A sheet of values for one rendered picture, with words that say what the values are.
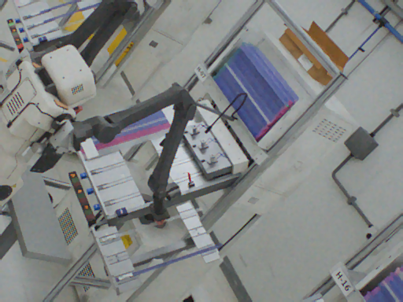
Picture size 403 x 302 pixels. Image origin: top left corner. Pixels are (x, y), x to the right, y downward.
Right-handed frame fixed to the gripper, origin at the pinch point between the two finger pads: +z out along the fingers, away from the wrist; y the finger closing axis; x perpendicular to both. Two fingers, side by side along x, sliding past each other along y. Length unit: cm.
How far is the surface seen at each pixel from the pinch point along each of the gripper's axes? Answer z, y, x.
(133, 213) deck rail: 10.6, 17.0, 7.3
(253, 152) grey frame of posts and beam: -4, 19, -57
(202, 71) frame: -5, 83, -58
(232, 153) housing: 1, 27, -49
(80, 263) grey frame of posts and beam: 31, 13, 37
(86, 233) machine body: 63, 52, 26
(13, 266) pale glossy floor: 62, 45, 70
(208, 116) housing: 1, 56, -49
